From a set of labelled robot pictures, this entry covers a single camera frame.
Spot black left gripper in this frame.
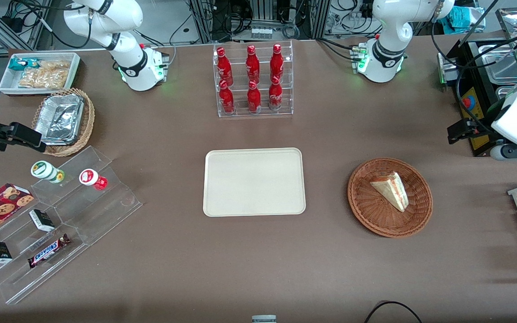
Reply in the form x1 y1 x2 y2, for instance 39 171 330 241
448 119 495 145

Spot triangular sandwich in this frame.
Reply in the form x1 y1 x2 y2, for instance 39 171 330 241
370 172 409 213

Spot aluminium foil tray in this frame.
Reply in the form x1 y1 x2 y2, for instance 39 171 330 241
34 93 85 145

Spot light tan wicker basket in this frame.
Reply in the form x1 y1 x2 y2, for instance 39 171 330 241
32 88 96 157

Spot brown round wicker basket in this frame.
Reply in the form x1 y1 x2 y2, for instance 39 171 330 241
347 157 434 238

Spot cream plastic serving tray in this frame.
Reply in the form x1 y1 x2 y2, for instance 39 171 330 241
203 148 307 217

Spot green lidded yogurt cup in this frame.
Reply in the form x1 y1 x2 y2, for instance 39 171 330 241
31 161 65 183

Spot white rectangular plastic bin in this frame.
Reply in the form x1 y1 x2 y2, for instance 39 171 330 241
0 52 81 96

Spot clear bag of crackers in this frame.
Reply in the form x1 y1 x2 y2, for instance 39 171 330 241
18 68 69 89
39 60 71 73

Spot silver box with green light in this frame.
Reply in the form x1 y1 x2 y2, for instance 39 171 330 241
437 52 459 91

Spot teal snack packet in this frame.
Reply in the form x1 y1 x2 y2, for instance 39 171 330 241
8 57 39 71

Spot red lidded yogurt cup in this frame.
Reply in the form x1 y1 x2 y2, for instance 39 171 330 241
79 169 108 191

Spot stainless steel pan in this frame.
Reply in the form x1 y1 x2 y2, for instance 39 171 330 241
478 44 517 84
495 8 517 42

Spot clear acrylic stepped stand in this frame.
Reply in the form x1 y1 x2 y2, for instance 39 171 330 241
0 145 143 305

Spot teal plastic bag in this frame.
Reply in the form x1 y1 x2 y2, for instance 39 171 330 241
438 6 486 32

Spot Snickers chocolate bar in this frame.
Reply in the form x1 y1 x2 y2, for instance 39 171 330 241
27 234 71 269

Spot red cola bottle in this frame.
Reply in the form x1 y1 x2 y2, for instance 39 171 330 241
219 80 236 114
247 80 262 113
216 47 234 87
246 45 261 83
268 75 283 110
270 44 284 81

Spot clear acrylic bottle rack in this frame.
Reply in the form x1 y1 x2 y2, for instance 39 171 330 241
213 40 294 118

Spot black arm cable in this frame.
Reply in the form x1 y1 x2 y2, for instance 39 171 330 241
431 0 517 135

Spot aluminium profile frame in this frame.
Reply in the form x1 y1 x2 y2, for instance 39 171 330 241
187 0 333 42

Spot black cable loop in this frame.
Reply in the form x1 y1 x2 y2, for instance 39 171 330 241
364 301 423 323

